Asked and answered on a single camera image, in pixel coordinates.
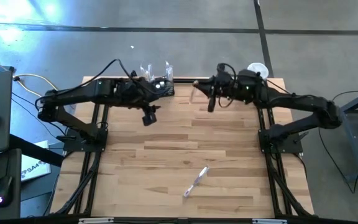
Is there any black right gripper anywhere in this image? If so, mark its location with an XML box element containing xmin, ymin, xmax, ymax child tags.
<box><xmin>193</xmin><ymin>74</ymin><xmax>244</xmax><ymax>113</ymax></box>

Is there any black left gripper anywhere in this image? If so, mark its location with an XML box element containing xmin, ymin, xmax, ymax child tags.
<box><xmin>119</xmin><ymin>79</ymin><xmax>161</xmax><ymax>110</ymax></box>

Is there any clear plastic bag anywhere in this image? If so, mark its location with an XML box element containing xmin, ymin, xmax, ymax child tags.
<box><xmin>183</xmin><ymin>164</ymin><xmax>210</xmax><ymax>198</ymax></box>

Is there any white wipes canister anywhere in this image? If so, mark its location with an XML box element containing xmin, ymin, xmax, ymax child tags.
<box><xmin>246</xmin><ymin>62</ymin><xmax>270</xmax><ymax>80</ymax></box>

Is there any black diagonal beam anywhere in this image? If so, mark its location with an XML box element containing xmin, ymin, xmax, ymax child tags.
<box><xmin>9</xmin><ymin>133</ymin><xmax>65</xmax><ymax>168</ymax></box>

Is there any white paper sheet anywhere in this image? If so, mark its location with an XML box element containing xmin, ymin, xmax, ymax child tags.
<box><xmin>20</xmin><ymin>139</ymin><xmax>52</xmax><ymax>183</ymax></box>

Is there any white clamp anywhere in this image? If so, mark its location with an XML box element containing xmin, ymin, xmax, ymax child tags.
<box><xmin>252</xmin><ymin>218</ymin><xmax>288</xmax><ymax>224</ymax></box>
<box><xmin>78</xmin><ymin>217</ymin><xmax>115</xmax><ymax>224</ymax></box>

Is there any black desk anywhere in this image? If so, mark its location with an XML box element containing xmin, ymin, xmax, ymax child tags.
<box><xmin>0</xmin><ymin>148</ymin><xmax>23</xmax><ymax>222</ymax></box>

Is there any black computer mouse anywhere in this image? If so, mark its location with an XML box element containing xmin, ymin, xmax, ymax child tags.
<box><xmin>0</xmin><ymin>175</ymin><xmax>14</xmax><ymax>208</ymax></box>

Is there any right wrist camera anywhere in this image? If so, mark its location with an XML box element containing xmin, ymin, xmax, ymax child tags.
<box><xmin>218</xmin><ymin>63</ymin><xmax>234</xmax><ymax>80</ymax></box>

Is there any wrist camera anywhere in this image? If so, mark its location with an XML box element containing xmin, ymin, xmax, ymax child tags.
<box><xmin>141</xmin><ymin>111</ymin><xmax>158</xmax><ymax>127</ymax></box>
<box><xmin>218</xmin><ymin>63</ymin><xmax>234</xmax><ymax>80</ymax></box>

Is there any black right camera cable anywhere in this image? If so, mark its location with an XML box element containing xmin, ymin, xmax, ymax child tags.
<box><xmin>216</xmin><ymin>63</ymin><xmax>238</xmax><ymax>109</ymax></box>

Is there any black camera cable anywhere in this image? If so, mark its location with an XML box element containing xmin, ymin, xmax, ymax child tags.
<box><xmin>216</xmin><ymin>63</ymin><xmax>238</xmax><ymax>109</ymax></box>
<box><xmin>47</xmin><ymin>58</ymin><xmax>155</xmax><ymax>96</ymax></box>

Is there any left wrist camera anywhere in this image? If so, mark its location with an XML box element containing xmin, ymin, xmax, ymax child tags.
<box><xmin>141</xmin><ymin>111</ymin><xmax>158</xmax><ymax>127</ymax></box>

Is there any black wire caddy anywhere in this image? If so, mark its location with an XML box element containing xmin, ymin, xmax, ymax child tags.
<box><xmin>144</xmin><ymin>74</ymin><xmax>175</xmax><ymax>97</ymax></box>

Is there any black left camera cable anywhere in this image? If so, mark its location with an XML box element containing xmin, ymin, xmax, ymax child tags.
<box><xmin>47</xmin><ymin>58</ymin><xmax>155</xmax><ymax>96</ymax></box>

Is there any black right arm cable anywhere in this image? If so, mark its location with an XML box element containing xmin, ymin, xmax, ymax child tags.
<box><xmin>265</xmin><ymin>79</ymin><xmax>295</xmax><ymax>96</ymax></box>

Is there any beige cable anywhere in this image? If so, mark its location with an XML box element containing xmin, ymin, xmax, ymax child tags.
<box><xmin>0</xmin><ymin>51</ymin><xmax>60</xmax><ymax>98</ymax></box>

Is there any black floor cable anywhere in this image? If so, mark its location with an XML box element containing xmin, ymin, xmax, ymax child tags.
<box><xmin>318</xmin><ymin>121</ymin><xmax>358</xmax><ymax>194</ymax></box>

